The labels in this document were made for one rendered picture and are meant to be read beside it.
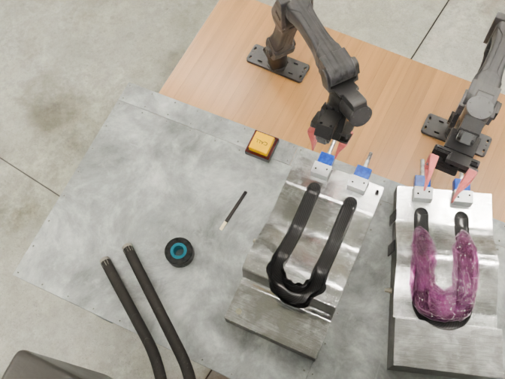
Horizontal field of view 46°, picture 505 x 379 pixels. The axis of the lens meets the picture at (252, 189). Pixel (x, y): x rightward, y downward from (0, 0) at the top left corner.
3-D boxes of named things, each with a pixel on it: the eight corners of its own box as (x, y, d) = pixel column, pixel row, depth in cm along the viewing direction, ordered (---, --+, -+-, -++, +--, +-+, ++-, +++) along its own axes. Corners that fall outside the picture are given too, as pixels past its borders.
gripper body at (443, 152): (478, 168, 128) (489, 140, 130) (433, 150, 130) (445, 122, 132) (470, 180, 134) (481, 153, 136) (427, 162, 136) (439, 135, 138)
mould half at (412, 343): (394, 192, 173) (400, 177, 163) (485, 201, 170) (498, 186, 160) (386, 369, 154) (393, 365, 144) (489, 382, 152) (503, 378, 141)
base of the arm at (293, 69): (300, 69, 182) (310, 52, 184) (243, 46, 186) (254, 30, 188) (300, 83, 189) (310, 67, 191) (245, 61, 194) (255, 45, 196)
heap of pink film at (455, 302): (408, 225, 163) (413, 215, 155) (475, 231, 161) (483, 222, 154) (405, 319, 153) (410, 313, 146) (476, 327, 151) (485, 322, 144)
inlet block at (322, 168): (326, 140, 174) (327, 131, 169) (342, 146, 172) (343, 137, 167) (309, 178, 169) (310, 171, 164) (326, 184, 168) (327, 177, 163)
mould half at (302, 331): (297, 167, 178) (297, 147, 165) (379, 198, 172) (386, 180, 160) (226, 321, 162) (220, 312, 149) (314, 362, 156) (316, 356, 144)
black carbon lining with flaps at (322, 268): (308, 183, 168) (309, 169, 159) (362, 203, 165) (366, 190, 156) (258, 294, 157) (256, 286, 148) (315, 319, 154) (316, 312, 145)
